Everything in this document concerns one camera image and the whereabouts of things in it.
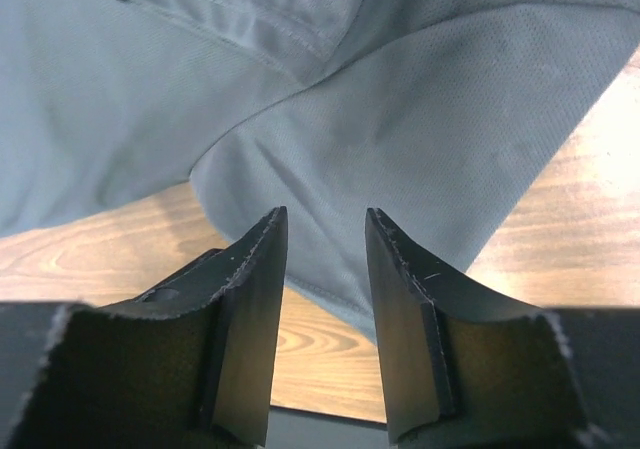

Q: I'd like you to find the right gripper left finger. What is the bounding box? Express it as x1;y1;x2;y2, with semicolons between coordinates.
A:
1;207;288;448

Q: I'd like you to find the grey t shirt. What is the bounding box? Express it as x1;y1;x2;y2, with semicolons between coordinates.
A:
1;0;639;338

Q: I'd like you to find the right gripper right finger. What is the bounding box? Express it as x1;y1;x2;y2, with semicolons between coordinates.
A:
366;209;639;448

